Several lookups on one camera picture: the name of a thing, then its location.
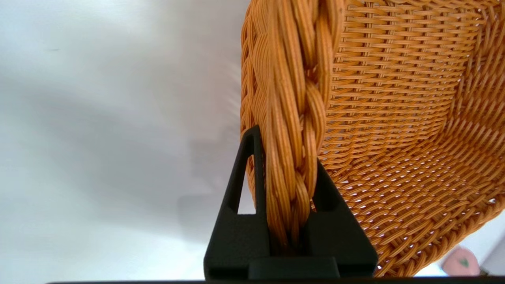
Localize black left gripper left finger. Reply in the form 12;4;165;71
204;125;271;281

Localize pink toy peach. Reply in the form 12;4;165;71
441;246;481;277

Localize orange woven wicker basket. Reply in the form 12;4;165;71
240;0;505;278

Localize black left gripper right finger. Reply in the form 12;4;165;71
305;157;378;278

